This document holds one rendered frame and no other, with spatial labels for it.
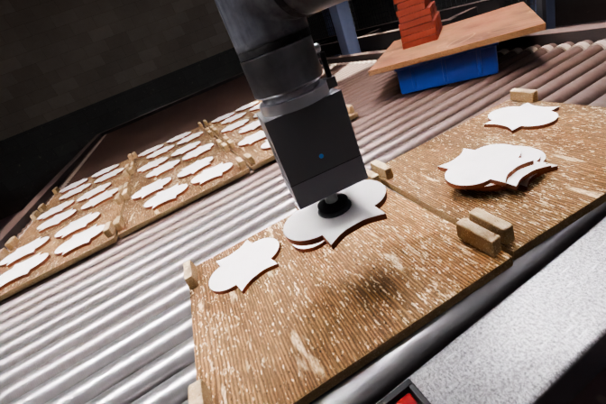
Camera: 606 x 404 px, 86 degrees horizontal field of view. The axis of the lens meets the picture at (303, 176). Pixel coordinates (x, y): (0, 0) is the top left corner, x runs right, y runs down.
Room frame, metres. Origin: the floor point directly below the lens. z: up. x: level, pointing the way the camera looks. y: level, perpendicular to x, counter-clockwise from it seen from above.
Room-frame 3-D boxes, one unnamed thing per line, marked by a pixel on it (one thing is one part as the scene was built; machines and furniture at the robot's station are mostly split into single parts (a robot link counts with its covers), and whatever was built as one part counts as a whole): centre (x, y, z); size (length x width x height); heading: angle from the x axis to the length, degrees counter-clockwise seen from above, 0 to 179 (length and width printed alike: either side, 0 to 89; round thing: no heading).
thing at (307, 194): (0.36, -0.02, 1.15); 0.10 x 0.09 x 0.16; 7
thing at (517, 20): (1.20, -0.69, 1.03); 0.50 x 0.50 x 0.02; 56
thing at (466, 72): (1.16, -0.64, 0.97); 0.31 x 0.31 x 0.10; 56
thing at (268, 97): (0.35, -0.02, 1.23); 0.08 x 0.08 x 0.05
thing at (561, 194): (0.51, -0.38, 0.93); 0.41 x 0.35 x 0.02; 101
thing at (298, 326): (0.41, 0.03, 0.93); 0.41 x 0.35 x 0.02; 103
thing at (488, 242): (0.33, -0.19, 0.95); 0.06 x 0.02 x 0.03; 13
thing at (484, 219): (0.34, -0.21, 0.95); 0.06 x 0.02 x 0.03; 11
